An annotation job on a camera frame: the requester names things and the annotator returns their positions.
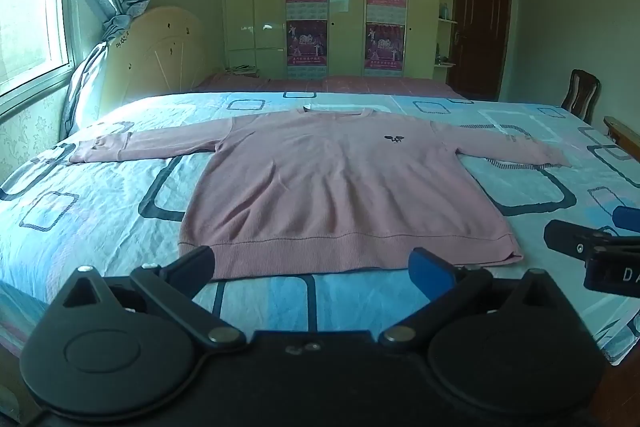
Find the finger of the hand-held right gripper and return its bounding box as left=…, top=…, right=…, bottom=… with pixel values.
left=612, top=206, right=640, bottom=232
left=544, top=220, right=640, bottom=264

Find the blue patterned bed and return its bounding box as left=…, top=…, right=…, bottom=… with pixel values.
left=0, top=91, right=640, bottom=365

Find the wooden chair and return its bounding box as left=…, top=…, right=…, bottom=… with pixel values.
left=560, top=69, right=601, bottom=125

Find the brown wooden door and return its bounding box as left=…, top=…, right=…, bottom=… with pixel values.
left=454, top=0, right=513, bottom=102

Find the cream bed headboard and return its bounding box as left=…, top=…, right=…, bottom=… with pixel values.
left=102, top=6, right=223, bottom=118

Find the pink sweater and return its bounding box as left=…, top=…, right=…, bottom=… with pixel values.
left=67, top=107, right=573, bottom=282

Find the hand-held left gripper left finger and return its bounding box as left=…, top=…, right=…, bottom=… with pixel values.
left=49, top=246, right=247, bottom=352

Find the cream corner shelf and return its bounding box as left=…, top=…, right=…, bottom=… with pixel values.
left=439, top=0, right=460, bottom=70

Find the wooden bed frame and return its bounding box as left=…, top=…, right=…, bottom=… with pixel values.
left=603, top=116, right=640, bottom=145

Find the window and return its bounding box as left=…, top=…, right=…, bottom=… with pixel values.
left=0, top=0, right=76, bottom=98

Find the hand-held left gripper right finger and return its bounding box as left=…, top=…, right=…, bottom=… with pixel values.
left=378, top=247, right=577, bottom=350

